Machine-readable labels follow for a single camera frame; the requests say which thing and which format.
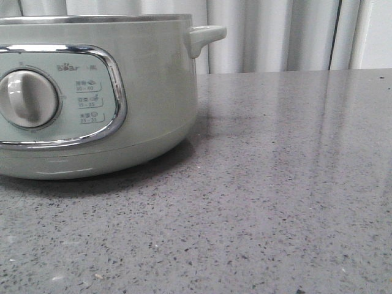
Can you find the grey timer knob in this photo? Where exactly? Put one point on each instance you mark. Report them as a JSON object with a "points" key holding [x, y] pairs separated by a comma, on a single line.
{"points": [[28, 99]]}

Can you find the white curtain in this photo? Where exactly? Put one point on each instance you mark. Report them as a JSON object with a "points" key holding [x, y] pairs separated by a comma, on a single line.
{"points": [[262, 36]]}

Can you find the pale green electric pot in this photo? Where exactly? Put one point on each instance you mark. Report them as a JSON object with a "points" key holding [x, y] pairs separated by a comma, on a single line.
{"points": [[127, 89]]}

